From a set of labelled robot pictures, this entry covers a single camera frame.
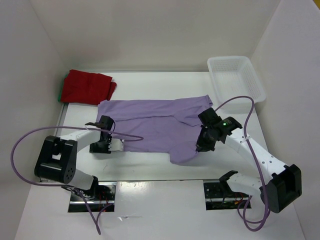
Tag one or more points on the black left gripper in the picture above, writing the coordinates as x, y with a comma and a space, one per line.
94, 149

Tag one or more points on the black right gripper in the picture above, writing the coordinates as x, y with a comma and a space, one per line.
201, 146

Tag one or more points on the lavender t shirt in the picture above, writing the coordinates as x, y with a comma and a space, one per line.
166, 126

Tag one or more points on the red t shirt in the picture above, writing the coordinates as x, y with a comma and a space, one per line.
87, 88

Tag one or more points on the green t shirt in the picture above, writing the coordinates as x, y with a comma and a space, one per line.
59, 97

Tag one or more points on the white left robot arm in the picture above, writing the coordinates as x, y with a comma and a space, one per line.
58, 156

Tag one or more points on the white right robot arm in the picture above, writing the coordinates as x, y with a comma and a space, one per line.
278, 184

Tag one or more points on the white plastic bin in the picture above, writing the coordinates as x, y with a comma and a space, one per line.
234, 76

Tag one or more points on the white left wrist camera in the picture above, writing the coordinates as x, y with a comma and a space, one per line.
116, 145

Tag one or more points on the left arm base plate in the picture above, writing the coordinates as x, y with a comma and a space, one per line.
103, 198

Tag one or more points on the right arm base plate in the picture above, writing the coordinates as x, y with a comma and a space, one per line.
218, 199

